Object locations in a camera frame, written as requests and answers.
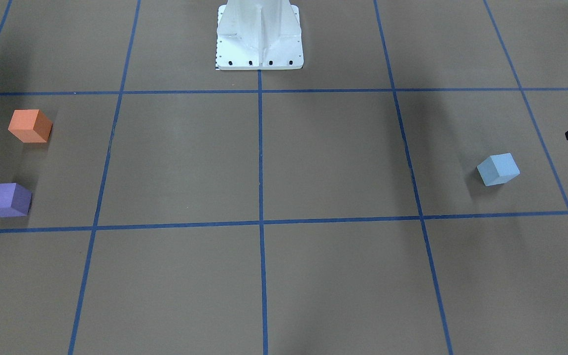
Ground orange foam block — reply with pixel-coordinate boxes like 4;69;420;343
7;109;53;143

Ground light blue foam block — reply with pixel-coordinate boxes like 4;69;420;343
476;153;521;187

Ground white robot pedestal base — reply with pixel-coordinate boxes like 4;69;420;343
215;0;304;71

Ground purple foam block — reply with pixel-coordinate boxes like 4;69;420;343
0;183;33;217

